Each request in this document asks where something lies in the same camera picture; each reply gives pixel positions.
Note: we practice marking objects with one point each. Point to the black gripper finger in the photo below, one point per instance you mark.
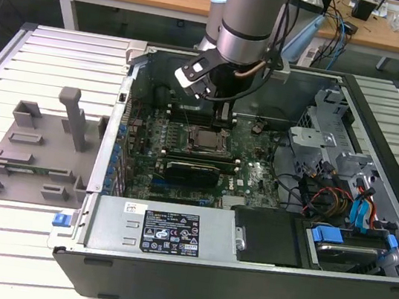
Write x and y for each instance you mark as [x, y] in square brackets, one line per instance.
[225, 117]

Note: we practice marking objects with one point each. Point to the locking lever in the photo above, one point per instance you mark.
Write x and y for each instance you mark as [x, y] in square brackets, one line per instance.
[187, 118]

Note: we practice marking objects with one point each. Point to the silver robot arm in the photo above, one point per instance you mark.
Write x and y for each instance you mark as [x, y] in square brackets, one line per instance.
[245, 17]

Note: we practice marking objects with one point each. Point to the CPU socket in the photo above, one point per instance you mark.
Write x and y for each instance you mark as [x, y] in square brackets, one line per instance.
[188, 145]

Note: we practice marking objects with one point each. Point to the silver coin battery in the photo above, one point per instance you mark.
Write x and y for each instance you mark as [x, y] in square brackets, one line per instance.
[257, 129]

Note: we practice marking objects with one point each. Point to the RAM slot white clips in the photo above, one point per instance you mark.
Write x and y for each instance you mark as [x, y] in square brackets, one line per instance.
[175, 108]
[228, 169]
[227, 161]
[174, 114]

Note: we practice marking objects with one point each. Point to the black graphics card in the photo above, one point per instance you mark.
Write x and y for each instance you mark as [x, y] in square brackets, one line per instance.
[192, 174]

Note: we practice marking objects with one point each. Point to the green motherboard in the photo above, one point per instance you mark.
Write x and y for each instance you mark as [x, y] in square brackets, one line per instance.
[254, 187]

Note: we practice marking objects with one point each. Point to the silver finned heatsink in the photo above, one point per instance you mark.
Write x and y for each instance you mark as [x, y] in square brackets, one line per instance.
[233, 203]

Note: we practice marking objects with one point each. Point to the pale blue teach pendant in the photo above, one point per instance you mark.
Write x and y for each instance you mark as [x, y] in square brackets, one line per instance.
[304, 37]

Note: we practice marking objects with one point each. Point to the silver drive cage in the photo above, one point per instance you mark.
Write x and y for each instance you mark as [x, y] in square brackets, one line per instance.
[312, 138]

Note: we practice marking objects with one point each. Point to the black plastic shroud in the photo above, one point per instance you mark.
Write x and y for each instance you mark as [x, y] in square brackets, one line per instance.
[269, 235]

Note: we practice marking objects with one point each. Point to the small black box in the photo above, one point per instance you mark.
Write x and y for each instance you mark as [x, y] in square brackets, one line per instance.
[351, 28]

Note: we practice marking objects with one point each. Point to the grey power supply unit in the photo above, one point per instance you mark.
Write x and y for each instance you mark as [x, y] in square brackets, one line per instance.
[114, 219]

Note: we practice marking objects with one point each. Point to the black container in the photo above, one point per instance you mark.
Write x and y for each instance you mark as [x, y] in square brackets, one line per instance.
[363, 10]

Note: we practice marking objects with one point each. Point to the black silver PC case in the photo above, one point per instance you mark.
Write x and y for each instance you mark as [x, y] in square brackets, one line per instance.
[201, 285]

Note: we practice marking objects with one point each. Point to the hard disk blue carrier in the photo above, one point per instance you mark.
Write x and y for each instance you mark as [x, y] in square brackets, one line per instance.
[349, 254]

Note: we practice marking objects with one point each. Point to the blue plastic latch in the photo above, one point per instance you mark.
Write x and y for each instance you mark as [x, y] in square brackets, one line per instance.
[61, 220]

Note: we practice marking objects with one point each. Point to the grey parts rack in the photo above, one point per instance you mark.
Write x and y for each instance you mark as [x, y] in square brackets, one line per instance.
[29, 180]

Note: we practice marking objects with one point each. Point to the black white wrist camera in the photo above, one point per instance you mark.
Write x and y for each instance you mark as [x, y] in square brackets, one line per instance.
[200, 82]

